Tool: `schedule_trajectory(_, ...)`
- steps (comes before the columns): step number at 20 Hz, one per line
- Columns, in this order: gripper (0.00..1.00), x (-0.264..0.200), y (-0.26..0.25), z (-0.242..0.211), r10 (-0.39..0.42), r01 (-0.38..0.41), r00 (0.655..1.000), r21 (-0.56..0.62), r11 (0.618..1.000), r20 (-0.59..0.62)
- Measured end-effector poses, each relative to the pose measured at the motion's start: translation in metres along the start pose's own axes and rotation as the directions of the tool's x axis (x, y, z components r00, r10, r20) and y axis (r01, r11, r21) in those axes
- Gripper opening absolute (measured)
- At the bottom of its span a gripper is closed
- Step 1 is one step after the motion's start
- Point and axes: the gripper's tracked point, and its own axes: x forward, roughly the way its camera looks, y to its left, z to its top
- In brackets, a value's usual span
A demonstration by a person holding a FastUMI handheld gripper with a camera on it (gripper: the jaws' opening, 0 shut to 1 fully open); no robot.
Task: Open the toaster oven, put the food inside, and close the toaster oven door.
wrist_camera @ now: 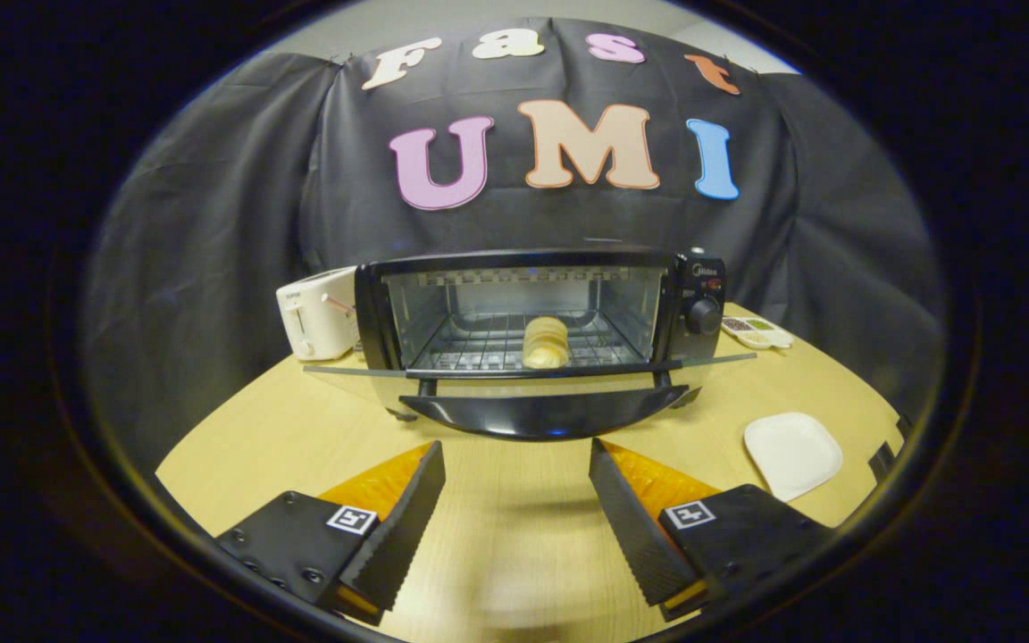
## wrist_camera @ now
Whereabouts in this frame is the white pop-up toaster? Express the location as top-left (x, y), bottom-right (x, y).
top-left (276, 266), bottom-right (363, 363)

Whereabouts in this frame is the white square plate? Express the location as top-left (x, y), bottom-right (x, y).
top-left (743, 412), bottom-right (844, 503)

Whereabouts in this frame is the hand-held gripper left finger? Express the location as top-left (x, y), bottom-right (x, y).
top-left (213, 440), bottom-right (447, 626)

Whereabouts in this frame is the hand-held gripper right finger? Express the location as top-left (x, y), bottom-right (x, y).
top-left (588, 438), bottom-right (837, 623)

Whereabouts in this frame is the white divided condiment dish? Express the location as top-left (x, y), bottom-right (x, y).
top-left (721, 315), bottom-right (795, 350)

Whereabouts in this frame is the black toaster oven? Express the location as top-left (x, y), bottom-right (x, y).
top-left (304, 247), bottom-right (758, 442)

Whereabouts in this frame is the black backdrop cloth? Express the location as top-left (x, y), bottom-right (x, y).
top-left (81, 16), bottom-right (950, 465)

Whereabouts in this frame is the pale twisted bread roll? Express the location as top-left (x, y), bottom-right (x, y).
top-left (522, 315), bottom-right (572, 370)

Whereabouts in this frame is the wire oven rack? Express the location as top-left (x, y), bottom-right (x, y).
top-left (407, 309), bottom-right (651, 372)

